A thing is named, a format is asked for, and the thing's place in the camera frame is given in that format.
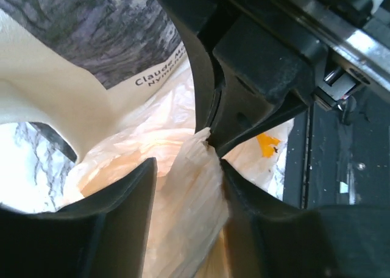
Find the beige canvas tote bag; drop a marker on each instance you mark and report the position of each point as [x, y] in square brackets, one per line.
[112, 39]

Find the banana print plastic bag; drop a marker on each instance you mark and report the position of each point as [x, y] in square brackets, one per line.
[185, 237]

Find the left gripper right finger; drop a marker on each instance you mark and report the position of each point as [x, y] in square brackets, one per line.
[269, 238]

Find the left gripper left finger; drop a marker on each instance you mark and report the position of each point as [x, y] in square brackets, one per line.
[103, 235]

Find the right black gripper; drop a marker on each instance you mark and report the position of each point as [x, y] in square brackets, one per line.
[279, 56]

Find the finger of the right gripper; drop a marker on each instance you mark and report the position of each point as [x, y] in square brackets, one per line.
[197, 24]

